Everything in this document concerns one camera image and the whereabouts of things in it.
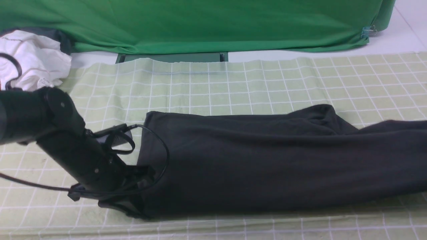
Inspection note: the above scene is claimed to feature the teal binder clip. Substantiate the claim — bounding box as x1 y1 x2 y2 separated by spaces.
360 25 378 39

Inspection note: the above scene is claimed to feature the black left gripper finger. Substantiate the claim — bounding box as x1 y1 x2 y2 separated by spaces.
98 197 148 220

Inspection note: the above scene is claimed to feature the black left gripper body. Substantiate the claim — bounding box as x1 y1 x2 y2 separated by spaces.
36 130 155 200

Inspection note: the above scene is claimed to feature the light green checkered tablecloth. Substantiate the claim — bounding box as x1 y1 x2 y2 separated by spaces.
1 52 427 240

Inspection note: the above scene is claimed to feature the crumpled white shirt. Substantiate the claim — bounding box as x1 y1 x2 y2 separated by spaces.
0 30 72 91

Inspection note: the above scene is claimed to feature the dark gray garment behind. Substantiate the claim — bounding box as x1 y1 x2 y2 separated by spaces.
1 26 73 56

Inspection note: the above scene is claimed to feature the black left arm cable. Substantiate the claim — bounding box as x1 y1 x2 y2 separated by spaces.
0 53 170 197

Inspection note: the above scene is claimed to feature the green backdrop cloth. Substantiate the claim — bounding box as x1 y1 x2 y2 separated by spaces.
0 0 395 54

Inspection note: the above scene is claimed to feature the dark gray long-sleeved shirt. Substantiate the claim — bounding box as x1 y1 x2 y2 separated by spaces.
142 104 427 218

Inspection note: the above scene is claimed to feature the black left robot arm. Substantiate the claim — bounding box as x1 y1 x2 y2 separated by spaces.
1 88 154 220

